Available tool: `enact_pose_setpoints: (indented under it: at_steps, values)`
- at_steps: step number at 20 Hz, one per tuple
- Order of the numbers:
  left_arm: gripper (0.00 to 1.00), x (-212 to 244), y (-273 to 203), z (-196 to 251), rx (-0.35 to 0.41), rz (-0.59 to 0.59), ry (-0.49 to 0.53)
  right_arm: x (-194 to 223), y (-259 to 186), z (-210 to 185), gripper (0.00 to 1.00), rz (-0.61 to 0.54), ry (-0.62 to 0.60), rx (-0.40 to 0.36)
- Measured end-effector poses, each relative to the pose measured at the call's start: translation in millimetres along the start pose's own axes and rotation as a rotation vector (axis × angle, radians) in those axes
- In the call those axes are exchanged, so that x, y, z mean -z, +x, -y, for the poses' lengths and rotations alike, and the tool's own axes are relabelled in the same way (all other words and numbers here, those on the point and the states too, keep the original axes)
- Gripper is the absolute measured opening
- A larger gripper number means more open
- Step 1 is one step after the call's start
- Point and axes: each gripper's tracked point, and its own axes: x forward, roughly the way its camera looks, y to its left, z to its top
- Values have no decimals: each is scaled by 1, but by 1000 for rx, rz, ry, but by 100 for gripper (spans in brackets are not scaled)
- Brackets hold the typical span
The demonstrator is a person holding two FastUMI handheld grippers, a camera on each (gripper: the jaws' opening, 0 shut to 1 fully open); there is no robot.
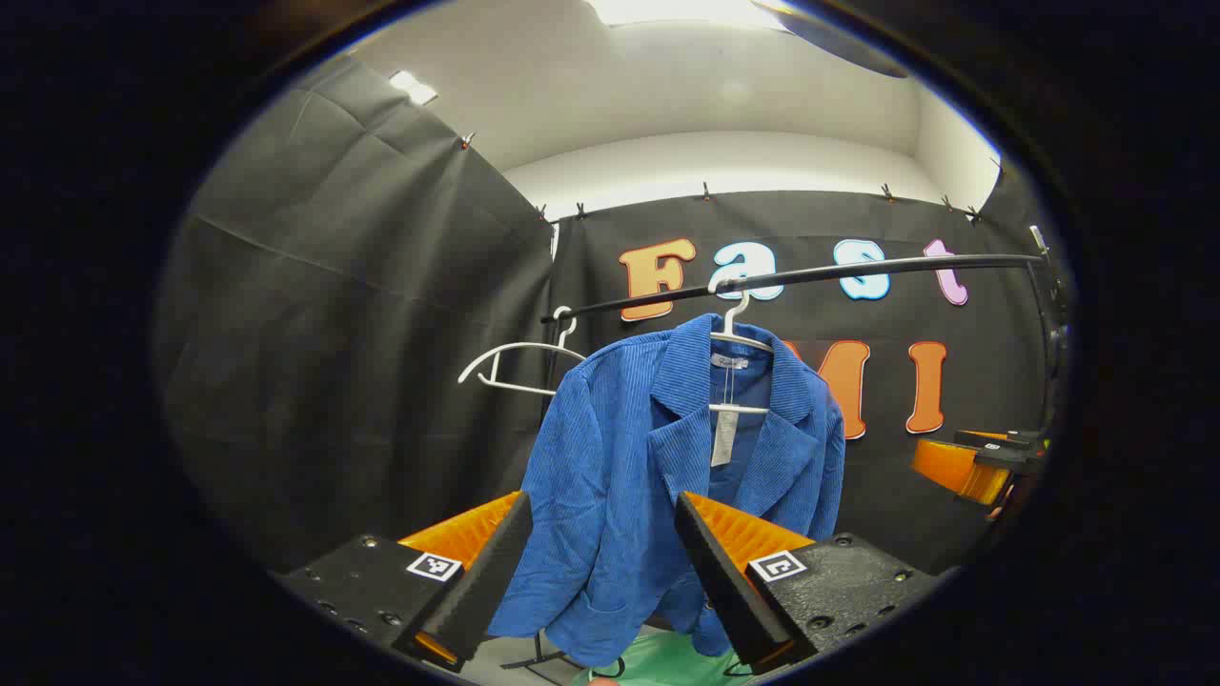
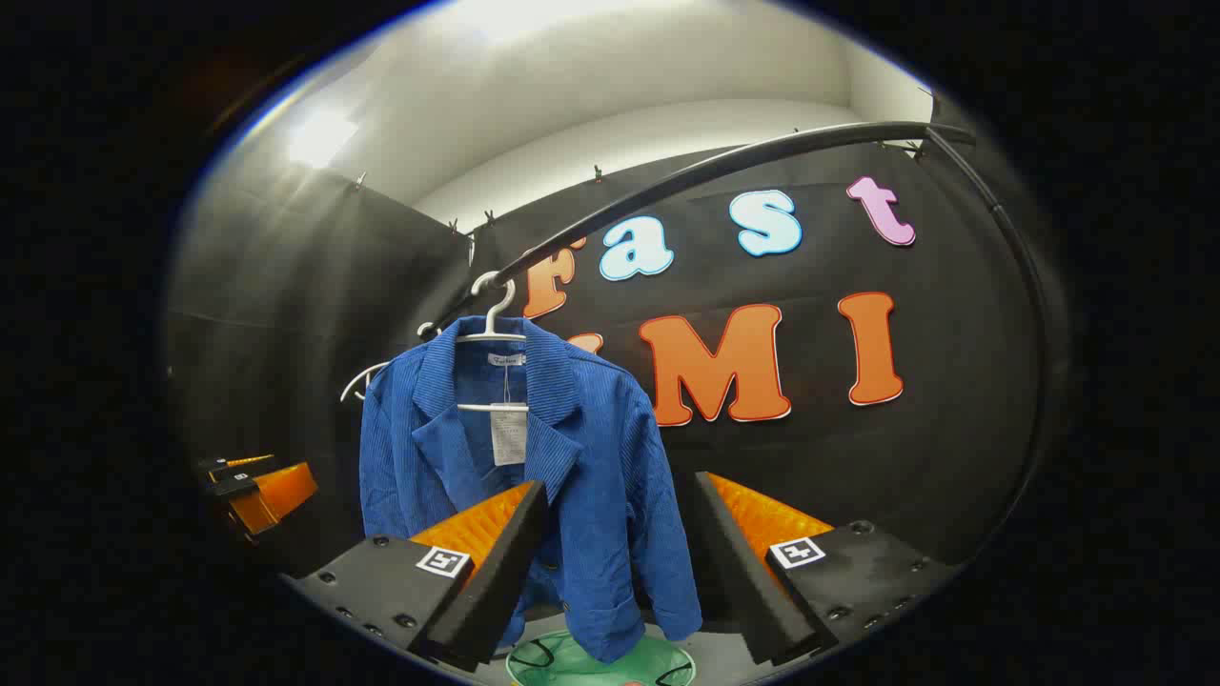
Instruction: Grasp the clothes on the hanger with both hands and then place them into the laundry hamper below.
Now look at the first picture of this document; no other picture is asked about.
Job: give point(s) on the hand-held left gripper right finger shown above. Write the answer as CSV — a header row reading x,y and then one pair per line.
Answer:
x,y
724,581

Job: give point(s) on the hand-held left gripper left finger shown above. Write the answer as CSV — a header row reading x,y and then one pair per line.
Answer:
x,y
486,591

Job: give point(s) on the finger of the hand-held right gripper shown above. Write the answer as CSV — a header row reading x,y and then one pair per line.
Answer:
x,y
963,469

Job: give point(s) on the green laundry hamper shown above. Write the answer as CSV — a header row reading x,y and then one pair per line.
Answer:
x,y
667,662

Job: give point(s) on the black clothes rack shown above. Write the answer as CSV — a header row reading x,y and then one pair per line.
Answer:
x,y
858,270

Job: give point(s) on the white clothes hanger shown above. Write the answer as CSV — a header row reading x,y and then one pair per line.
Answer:
x,y
515,347
732,319

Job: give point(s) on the black backdrop cloth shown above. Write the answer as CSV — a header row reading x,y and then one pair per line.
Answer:
x,y
334,333

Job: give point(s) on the row of small cloth clips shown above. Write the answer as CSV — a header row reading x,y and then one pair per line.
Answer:
x,y
467,140

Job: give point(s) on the small ceiling light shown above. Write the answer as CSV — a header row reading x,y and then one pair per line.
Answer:
x,y
413,87

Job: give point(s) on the long ceiling light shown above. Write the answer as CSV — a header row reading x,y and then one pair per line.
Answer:
x,y
677,10

